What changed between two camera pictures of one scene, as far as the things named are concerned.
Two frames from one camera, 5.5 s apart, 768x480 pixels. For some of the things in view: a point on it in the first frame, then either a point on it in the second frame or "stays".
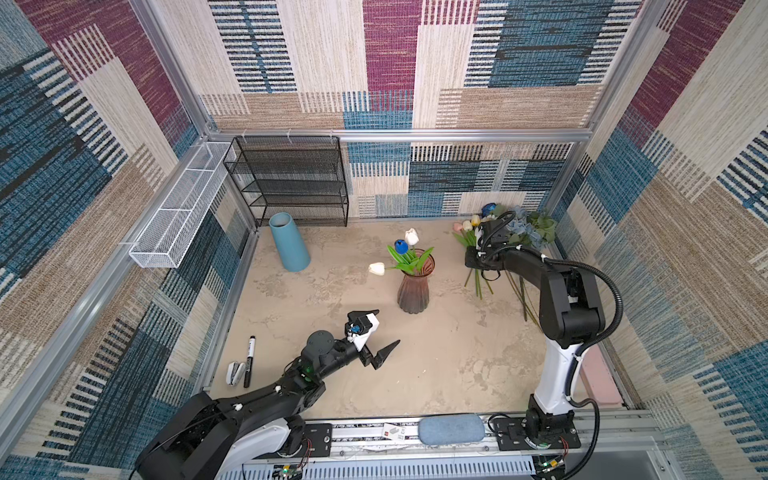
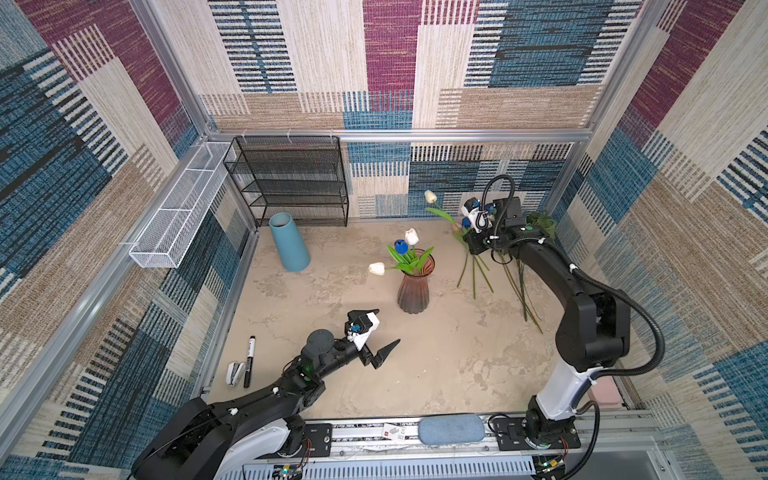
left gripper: [375, 361] stays
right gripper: [470, 260] -> [471, 237]
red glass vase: [414, 291] stays
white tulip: [411, 238] stays
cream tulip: [467, 227] -> [431, 198]
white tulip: [378, 268] stays
